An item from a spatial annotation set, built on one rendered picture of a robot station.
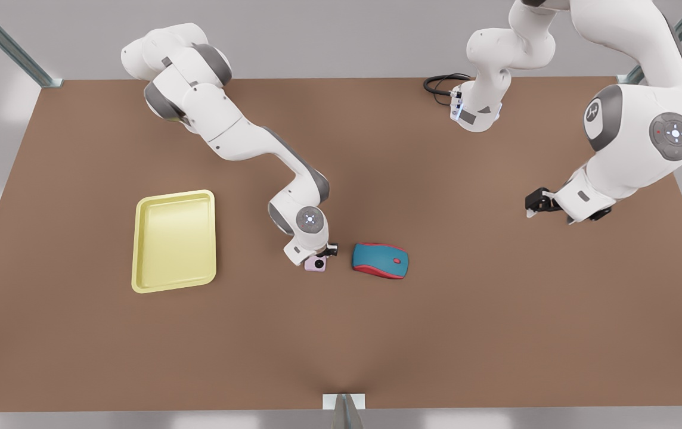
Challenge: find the yellow rectangular tray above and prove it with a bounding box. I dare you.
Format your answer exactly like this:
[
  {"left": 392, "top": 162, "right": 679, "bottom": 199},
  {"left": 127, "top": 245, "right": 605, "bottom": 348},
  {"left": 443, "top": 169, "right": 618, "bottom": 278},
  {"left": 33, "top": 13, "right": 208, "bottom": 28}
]
[{"left": 131, "top": 189, "right": 217, "bottom": 294}]

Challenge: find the black cable loop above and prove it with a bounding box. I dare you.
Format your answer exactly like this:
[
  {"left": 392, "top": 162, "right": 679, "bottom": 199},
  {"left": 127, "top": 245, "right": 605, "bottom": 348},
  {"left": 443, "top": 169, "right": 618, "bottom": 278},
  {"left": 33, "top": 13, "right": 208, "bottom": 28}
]
[{"left": 423, "top": 73, "right": 474, "bottom": 108}]

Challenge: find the silver frame post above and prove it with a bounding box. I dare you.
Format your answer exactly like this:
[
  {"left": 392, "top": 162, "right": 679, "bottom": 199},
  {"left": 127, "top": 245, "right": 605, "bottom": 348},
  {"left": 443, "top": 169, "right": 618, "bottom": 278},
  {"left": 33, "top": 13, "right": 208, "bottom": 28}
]
[
  {"left": 323, "top": 393, "right": 366, "bottom": 429},
  {"left": 617, "top": 0, "right": 682, "bottom": 85},
  {"left": 0, "top": 0, "right": 63, "bottom": 89}
]

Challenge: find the teal and red computer mouse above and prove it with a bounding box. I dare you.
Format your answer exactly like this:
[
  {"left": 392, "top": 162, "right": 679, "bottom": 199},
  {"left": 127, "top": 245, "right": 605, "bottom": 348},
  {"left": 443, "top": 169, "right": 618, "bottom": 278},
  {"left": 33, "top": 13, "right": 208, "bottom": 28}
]
[{"left": 352, "top": 243, "right": 410, "bottom": 280}]

